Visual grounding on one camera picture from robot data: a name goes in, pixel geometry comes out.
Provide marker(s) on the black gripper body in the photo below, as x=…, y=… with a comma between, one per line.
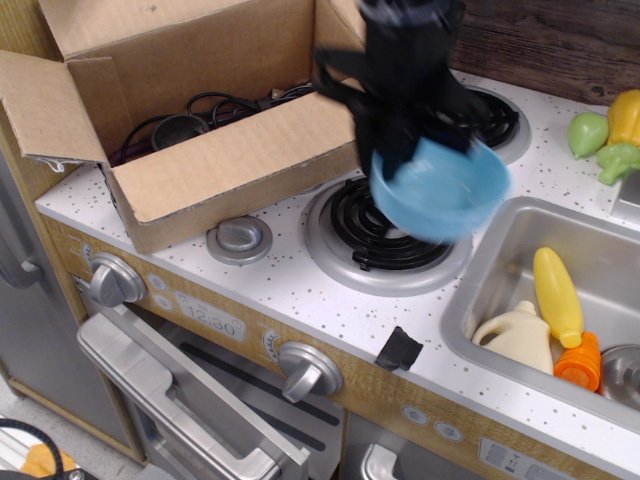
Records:
x=405, y=65

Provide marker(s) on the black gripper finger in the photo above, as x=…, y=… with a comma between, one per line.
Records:
x=451, y=135
x=392, y=132

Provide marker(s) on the light blue plastic bowl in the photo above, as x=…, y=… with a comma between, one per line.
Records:
x=440, y=194

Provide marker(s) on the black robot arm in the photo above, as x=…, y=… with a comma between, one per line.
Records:
x=402, y=13

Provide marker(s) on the rear black stove burner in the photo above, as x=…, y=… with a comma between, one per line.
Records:
x=507, y=131

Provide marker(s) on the black stove burner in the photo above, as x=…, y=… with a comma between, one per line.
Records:
x=507, y=131
x=352, y=242

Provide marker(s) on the front black stove burner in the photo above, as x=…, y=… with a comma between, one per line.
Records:
x=352, y=242

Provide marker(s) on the green toy pear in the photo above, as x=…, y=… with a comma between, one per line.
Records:
x=586, y=133

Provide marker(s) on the green toy broccoli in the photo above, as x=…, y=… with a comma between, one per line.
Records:
x=616, y=161

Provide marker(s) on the yellow toy bell pepper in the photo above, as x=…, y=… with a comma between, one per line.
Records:
x=623, y=118

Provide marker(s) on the yellow toy corn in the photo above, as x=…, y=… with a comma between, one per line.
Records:
x=557, y=298

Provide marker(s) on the silver countertop knob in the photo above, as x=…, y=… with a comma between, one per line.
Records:
x=239, y=241

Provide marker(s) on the open cardboard box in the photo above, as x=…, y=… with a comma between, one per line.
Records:
x=194, y=111

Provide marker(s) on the cream toy detergent bottle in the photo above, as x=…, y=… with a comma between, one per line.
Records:
x=520, y=335

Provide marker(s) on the black tape piece front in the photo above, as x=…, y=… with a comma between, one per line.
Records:
x=399, y=352

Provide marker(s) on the right silver oven knob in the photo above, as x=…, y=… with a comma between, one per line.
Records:
x=307, y=371

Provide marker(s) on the silver oven knob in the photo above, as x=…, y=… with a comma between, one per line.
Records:
x=114, y=282
x=307, y=371

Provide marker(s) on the oven clock display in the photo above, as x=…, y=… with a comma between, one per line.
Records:
x=211, y=316

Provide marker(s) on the orange toy carrot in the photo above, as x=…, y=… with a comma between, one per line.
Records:
x=582, y=365

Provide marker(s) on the left silver oven knob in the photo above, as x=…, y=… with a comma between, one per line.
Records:
x=114, y=282

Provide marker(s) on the silver oven door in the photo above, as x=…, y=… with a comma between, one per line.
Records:
x=207, y=413

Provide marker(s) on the orange object on floor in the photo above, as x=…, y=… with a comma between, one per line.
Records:
x=40, y=462

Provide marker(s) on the grey dishwasher door handle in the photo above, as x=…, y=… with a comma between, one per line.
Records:
x=378, y=463

